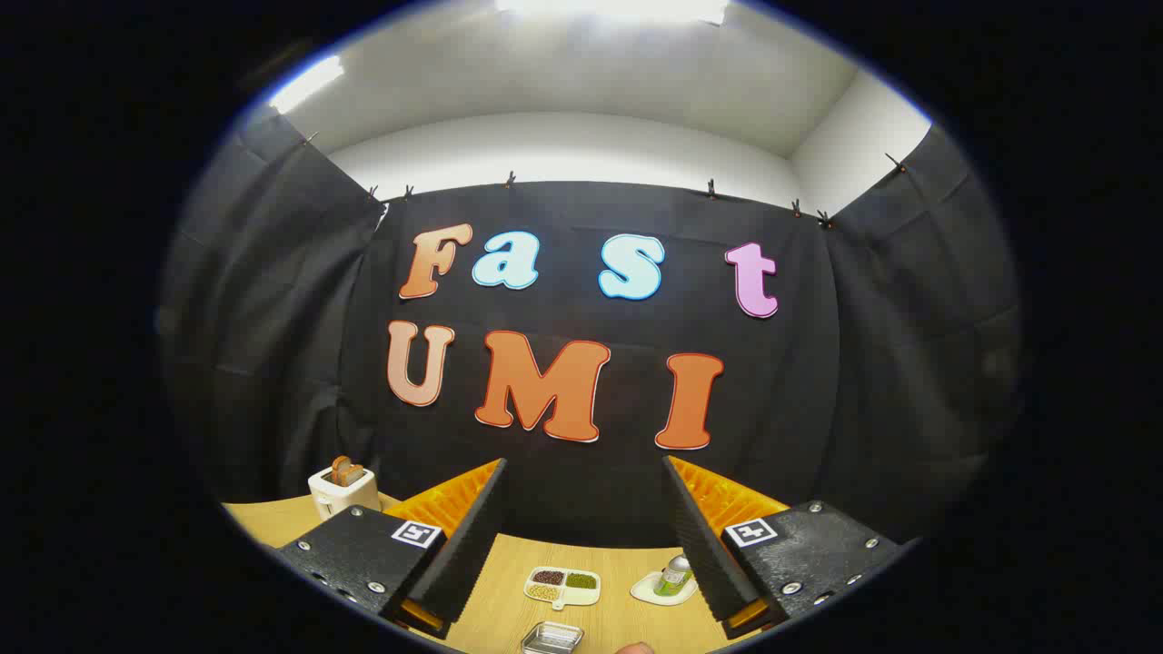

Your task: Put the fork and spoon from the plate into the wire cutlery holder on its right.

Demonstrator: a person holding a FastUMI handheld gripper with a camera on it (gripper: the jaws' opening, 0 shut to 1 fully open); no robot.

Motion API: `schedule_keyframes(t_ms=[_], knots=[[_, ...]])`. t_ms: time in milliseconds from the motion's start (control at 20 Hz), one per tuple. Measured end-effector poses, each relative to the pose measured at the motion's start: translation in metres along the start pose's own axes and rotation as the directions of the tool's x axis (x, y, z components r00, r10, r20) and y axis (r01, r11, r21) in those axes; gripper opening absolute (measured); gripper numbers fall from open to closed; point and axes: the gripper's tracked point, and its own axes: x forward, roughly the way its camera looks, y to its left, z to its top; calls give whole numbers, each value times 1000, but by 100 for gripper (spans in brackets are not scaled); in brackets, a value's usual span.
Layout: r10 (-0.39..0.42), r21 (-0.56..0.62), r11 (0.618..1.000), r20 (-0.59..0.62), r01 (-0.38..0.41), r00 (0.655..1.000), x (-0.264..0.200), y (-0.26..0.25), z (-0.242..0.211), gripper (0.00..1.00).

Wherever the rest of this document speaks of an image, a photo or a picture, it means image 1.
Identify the green labelled can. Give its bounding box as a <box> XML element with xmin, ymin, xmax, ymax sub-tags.
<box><xmin>654</xmin><ymin>554</ymin><xmax>693</xmax><ymax>598</ymax></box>

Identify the white divided tray of beans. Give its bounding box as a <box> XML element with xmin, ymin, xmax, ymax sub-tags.
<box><xmin>523</xmin><ymin>567</ymin><xmax>601</xmax><ymax>610</ymax></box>

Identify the cream white toaster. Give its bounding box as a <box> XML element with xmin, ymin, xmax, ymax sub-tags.
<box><xmin>308</xmin><ymin>463</ymin><xmax>382</xmax><ymax>519</ymax></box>

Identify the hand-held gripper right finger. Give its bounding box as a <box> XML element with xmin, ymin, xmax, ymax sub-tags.
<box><xmin>661</xmin><ymin>455</ymin><xmax>912</xmax><ymax>640</ymax></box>

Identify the small white plate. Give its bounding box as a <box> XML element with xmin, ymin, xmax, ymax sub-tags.
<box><xmin>631</xmin><ymin>570</ymin><xmax>699</xmax><ymax>607</ymax></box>

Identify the black backdrop cloth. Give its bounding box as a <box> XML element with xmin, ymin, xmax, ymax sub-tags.
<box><xmin>156</xmin><ymin>114</ymin><xmax>1023</xmax><ymax>550</ymax></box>

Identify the perforated metal basket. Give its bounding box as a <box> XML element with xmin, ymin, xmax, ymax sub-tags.
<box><xmin>521</xmin><ymin>621</ymin><xmax>584</xmax><ymax>654</ymax></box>

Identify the ceiling light panel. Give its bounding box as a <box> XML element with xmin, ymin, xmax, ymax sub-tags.
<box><xmin>495</xmin><ymin>0</ymin><xmax>731</xmax><ymax>26</ymax></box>
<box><xmin>269</xmin><ymin>54</ymin><xmax>346</xmax><ymax>115</ymax></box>

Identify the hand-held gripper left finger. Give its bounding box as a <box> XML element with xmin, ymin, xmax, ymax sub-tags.
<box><xmin>275</xmin><ymin>458</ymin><xmax>509</xmax><ymax>640</ymax></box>

